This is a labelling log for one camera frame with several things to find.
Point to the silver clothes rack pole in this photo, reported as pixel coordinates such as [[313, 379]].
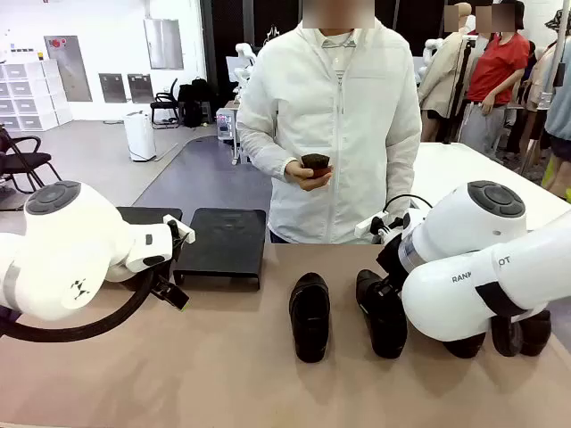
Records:
[[553, 76]]

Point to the white drawer cabinet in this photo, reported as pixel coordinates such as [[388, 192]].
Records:
[[31, 93]]

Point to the black office chair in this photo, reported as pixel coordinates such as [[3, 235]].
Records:
[[164, 104]]

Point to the white desk table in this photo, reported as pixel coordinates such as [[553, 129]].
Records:
[[446, 165]]

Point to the person's right forearm white sleeve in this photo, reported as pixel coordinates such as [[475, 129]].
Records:
[[259, 156]]

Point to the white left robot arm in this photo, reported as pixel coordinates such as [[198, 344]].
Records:
[[67, 245]]

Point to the black hat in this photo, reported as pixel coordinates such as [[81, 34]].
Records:
[[560, 21]]

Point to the light blue hanging garment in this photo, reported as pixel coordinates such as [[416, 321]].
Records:
[[562, 102]]

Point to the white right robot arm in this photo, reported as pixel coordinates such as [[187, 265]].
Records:
[[446, 285]]

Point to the black camera tripod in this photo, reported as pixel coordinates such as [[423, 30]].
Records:
[[461, 80]]

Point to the grey wall panel red sign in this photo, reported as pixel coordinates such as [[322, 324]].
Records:
[[69, 67]]

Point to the mannequin in red shirt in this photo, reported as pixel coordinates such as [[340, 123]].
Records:
[[497, 67]]

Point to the white air purifier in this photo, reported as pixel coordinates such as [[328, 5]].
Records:
[[139, 136]]

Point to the small wooden desk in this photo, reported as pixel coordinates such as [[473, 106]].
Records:
[[233, 134]]

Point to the dark grey floor mat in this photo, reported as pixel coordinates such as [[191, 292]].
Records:
[[209, 178]]

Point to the person's right hand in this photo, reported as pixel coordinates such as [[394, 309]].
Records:
[[294, 174]]

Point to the tall metal wall panel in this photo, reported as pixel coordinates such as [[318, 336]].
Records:
[[163, 44]]

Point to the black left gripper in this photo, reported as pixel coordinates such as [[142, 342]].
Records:
[[177, 245]]

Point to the computer case with lights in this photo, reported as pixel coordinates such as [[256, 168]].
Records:
[[225, 125]]

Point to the person's left forearm white sleeve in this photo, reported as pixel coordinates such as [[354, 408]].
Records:
[[403, 169]]

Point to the black backpack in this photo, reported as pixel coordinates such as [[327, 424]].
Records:
[[194, 102]]

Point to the black shoe stand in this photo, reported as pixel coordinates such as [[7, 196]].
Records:
[[143, 214], [223, 241]]

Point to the person in white jacket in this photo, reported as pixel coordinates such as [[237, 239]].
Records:
[[339, 111]]

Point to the small metal wall panel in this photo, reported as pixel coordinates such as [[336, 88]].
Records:
[[112, 88], [140, 88]]

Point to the black folding chair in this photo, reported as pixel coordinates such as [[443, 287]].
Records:
[[22, 160]]

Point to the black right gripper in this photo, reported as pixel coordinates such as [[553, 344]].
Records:
[[391, 258]]

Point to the mannequin in beige dress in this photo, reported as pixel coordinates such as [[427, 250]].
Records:
[[537, 80]]

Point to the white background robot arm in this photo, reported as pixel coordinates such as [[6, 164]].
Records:
[[244, 51], [432, 46]]

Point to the mannequin in beige coat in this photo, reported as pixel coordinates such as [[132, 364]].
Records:
[[441, 76]]

